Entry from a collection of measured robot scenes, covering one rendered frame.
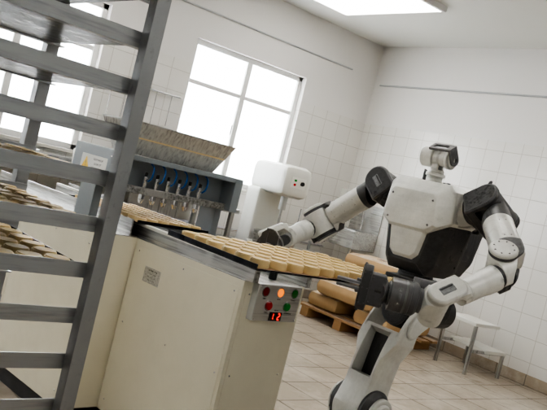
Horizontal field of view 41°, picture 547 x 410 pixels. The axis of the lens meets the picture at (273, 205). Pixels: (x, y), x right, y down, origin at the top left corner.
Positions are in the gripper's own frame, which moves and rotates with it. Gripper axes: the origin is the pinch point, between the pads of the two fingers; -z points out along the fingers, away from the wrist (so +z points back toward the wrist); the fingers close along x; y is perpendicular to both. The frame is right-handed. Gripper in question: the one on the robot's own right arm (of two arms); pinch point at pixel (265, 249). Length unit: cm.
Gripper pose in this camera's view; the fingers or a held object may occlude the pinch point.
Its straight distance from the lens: 224.6
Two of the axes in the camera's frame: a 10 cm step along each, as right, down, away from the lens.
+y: 9.7, 2.5, -0.7
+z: 0.8, -0.1, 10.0
